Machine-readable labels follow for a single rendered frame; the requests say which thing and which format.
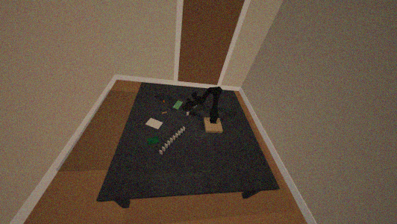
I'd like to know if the green rectangular block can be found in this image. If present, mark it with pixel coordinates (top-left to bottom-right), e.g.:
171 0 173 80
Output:
173 101 183 109

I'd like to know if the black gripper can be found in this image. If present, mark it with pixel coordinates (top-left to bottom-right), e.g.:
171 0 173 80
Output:
182 101 196 111

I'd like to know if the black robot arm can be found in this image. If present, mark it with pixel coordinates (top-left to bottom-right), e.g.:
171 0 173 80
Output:
186 87 222 124

